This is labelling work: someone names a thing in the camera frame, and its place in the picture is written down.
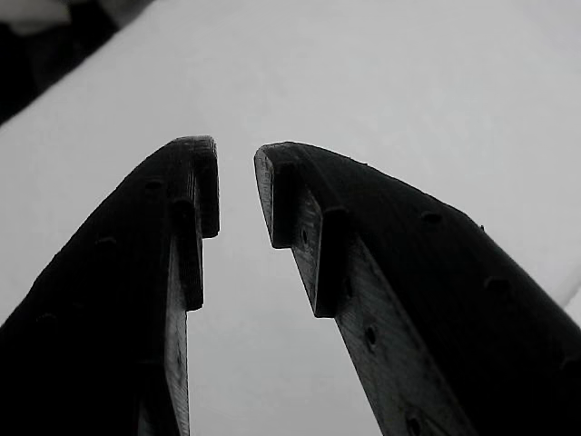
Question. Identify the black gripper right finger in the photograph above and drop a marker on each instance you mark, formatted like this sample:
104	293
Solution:
431	295

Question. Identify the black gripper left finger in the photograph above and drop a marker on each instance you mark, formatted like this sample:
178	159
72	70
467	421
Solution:
91	318

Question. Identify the white table cover sheet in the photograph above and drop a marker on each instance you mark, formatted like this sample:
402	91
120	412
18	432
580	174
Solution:
363	68

